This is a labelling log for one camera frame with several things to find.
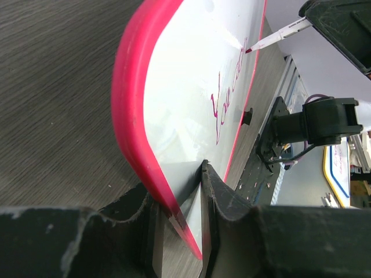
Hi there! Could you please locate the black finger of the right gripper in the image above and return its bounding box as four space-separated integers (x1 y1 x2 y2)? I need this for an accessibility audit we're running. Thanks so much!
299 0 370 73

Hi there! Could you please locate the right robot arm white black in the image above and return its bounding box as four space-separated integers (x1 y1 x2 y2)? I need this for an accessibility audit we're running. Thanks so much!
261 1 370 147

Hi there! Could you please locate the white marker pen pink cap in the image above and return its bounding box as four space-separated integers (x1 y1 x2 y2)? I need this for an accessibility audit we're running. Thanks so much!
245 17 312 54

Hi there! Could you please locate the blue yellow framed whiteboard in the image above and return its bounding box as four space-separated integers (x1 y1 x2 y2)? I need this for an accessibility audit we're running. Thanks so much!
323 138 351 209

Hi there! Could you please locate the pink framed whiteboard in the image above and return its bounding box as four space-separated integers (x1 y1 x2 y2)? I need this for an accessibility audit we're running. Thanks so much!
111 1 266 259

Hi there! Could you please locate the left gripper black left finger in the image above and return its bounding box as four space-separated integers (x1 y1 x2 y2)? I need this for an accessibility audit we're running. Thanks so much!
1 184 161 277

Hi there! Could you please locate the black whiteboard foot left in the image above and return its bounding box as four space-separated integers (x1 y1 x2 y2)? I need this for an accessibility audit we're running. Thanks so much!
241 108 253 126

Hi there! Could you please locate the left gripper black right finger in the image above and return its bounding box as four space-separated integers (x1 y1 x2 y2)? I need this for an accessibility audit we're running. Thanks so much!
201 160 370 277

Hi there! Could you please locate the aluminium frame rail right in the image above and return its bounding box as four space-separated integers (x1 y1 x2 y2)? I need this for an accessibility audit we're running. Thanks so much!
259 55 299 135

